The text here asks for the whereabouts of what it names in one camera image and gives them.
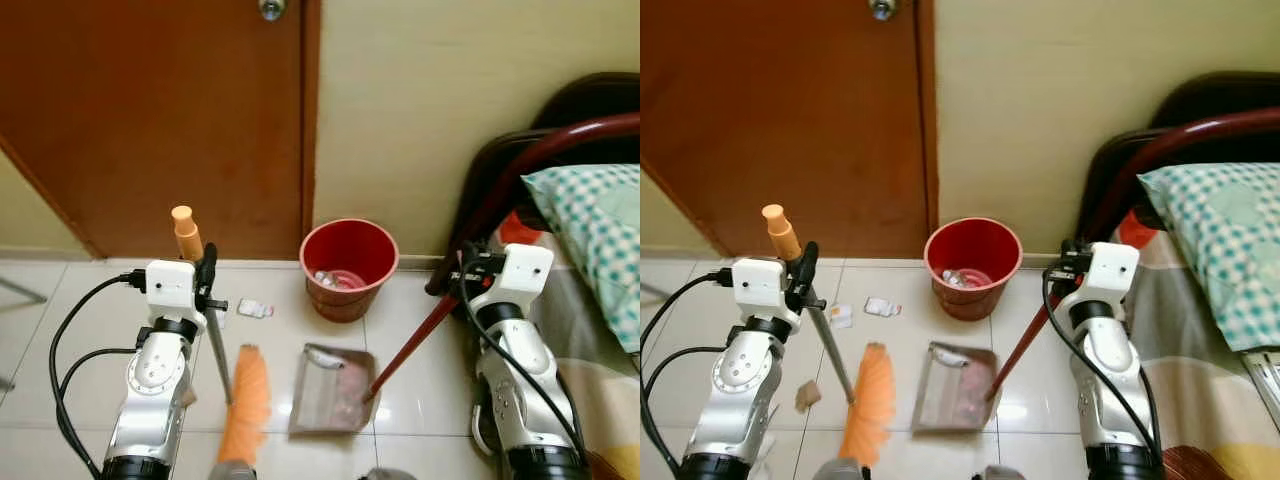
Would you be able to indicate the dark maroon bed headboard frame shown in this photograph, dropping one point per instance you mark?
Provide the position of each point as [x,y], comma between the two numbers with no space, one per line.
[1180,135]
[560,145]

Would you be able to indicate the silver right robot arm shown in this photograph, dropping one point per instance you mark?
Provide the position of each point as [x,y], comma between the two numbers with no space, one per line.
[1105,385]
[515,385]

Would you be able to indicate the teal checked pillow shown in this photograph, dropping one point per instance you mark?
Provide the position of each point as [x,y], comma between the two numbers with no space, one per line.
[1220,240]
[595,230]

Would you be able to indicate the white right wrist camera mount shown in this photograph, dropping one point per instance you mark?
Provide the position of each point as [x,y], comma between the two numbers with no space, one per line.
[525,275]
[1112,272]

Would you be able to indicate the small white orange paper scrap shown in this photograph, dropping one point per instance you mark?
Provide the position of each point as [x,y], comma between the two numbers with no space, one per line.
[841,316]

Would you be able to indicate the silver round door knob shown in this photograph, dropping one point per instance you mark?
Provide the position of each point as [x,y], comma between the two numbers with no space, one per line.
[271,8]
[883,8]

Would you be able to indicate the grey left robot foot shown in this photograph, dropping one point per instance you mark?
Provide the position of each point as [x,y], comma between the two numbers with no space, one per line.
[232,471]
[838,470]

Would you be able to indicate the white red litter wrapper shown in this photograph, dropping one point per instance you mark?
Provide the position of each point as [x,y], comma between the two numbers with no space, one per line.
[254,308]
[882,307]

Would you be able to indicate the orange bristle broom grey pole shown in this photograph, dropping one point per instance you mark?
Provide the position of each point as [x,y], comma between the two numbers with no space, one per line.
[246,400]
[868,405]

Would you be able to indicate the beige striped bed sheet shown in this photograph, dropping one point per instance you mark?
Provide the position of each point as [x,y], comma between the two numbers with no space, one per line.
[1200,390]
[600,390]

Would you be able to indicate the brown wooden door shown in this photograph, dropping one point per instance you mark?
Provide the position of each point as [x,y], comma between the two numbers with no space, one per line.
[150,110]
[780,110]

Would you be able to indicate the grey robot foot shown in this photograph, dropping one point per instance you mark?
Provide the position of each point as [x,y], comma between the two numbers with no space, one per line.
[232,471]
[838,470]
[1004,473]
[390,474]

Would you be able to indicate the red plastic bucket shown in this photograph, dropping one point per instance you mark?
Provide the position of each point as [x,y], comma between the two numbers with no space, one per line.
[975,243]
[350,245]

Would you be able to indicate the brown crumpled paper scrap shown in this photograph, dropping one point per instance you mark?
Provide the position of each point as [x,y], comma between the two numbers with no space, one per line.
[808,396]
[190,398]

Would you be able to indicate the grey right robot foot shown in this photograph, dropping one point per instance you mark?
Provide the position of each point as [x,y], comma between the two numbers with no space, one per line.
[1004,473]
[390,474]

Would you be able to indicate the orange red cloth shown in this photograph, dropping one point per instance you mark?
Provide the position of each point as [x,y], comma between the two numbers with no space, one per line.
[515,230]
[1138,232]

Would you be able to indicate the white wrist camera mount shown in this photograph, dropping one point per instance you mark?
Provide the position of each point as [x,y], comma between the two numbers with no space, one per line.
[1112,272]
[525,275]
[172,290]
[760,288]

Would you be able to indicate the white grey bed side rail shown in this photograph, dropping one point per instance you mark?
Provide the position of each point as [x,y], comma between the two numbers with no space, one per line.
[1264,385]

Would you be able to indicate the clear crumpled plastic bottle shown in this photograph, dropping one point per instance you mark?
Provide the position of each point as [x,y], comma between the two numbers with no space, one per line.
[337,280]
[964,278]

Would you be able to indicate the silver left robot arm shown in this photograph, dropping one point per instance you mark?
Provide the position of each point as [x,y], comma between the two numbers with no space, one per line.
[150,390]
[730,390]

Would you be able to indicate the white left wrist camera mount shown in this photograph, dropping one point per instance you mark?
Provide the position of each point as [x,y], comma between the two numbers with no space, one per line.
[172,290]
[760,288]

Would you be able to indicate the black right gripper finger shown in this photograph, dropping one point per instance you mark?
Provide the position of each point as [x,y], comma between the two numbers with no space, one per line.
[1055,268]
[465,270]

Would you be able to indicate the grey metal furniture leg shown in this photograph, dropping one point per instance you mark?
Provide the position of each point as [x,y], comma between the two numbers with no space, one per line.
[20,291]
[650,291]

